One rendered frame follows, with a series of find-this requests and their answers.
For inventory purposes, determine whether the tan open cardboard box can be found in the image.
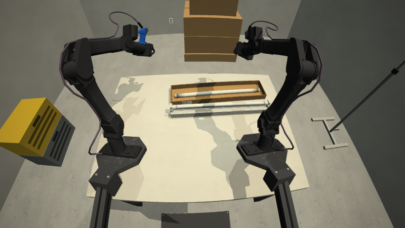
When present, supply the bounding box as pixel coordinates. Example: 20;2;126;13
171;80;267;105

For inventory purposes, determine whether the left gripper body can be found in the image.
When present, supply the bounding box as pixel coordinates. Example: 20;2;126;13
133;28;152;57

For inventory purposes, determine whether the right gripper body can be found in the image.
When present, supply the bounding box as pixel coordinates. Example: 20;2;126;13
235;41;254;60

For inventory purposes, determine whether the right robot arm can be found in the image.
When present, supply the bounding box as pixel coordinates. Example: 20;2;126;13
241;26;320;156

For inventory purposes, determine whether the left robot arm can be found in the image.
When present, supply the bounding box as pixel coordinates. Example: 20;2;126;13
61;24;142;158

